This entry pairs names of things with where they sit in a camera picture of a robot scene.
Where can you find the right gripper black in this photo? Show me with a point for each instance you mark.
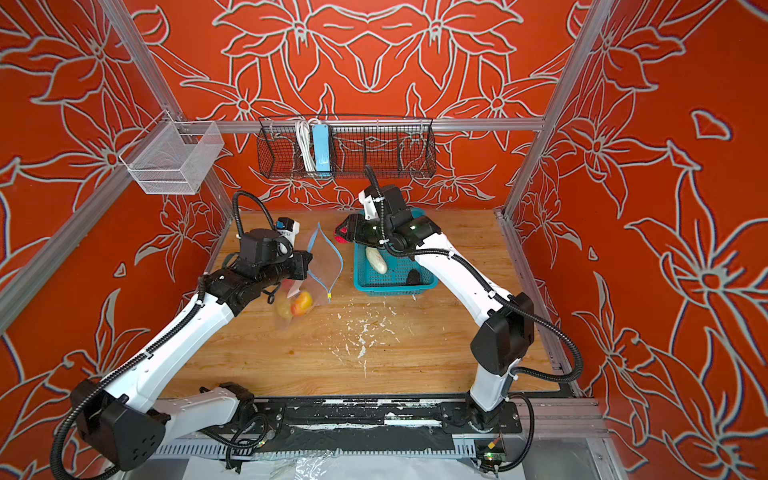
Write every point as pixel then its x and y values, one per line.
pixel 355 228

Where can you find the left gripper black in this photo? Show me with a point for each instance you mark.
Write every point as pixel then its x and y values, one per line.
pixel 302 259

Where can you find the dark avocado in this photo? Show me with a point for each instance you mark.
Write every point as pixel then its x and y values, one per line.
pixel 413 278

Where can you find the clear zip top bag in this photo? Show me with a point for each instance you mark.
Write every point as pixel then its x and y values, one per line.
pixel 324 272

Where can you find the red fruit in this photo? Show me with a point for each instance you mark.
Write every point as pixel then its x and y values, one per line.
pixel 340 235

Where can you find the orange yellow mango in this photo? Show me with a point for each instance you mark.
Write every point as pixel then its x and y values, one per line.
pixel 302 304

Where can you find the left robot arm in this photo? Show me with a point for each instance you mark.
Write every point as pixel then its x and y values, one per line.
pixel 123 417

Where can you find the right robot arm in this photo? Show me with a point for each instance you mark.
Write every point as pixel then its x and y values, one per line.
pixel 506 323

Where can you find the teal plastic basket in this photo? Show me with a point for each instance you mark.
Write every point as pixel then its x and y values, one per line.
pixel 393 283

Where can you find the light blue box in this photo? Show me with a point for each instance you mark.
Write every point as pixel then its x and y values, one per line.
pixel 321 143

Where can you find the small circuit board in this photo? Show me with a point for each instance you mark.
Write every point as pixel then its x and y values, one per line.
pixel 492 460

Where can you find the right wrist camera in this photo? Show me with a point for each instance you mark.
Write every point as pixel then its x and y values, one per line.
pixel 368 203

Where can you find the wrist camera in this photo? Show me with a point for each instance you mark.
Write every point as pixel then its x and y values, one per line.
pixel 288 228
pixel 368 203

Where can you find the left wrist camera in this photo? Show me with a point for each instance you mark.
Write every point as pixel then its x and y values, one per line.
pixel 288 228

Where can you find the black wire wall basket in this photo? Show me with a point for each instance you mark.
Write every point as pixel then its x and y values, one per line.
pixel 392 147

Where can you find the white wire mesh basket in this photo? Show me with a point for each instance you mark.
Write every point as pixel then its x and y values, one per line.
pixel 168 161

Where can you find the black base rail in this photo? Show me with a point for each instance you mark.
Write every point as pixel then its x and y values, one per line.
pixel 442 424

